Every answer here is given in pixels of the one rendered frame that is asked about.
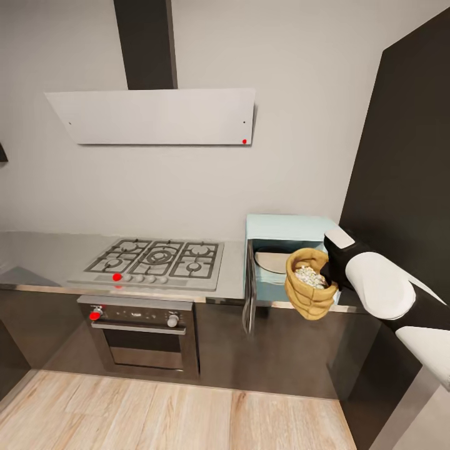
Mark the popcorn bag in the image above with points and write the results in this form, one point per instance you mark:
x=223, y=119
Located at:
x=311, y=302

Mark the range hood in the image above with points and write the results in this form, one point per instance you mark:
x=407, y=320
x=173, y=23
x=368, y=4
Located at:
x=153, y=110

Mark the microwave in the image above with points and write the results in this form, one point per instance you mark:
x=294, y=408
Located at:
x=269, y=241

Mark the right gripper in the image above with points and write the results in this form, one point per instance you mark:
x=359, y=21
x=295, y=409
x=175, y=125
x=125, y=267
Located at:
x=329, y=274

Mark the oven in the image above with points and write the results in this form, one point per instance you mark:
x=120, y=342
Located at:
x=152, y=337

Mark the fridge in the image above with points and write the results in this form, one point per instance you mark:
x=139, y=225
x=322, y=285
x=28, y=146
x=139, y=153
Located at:
x=398, y=203

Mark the burner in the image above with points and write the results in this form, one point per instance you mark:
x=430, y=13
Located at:
x=177, y=264

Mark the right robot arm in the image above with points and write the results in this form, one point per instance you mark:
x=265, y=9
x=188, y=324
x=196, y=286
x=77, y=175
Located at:
x=414, y=313

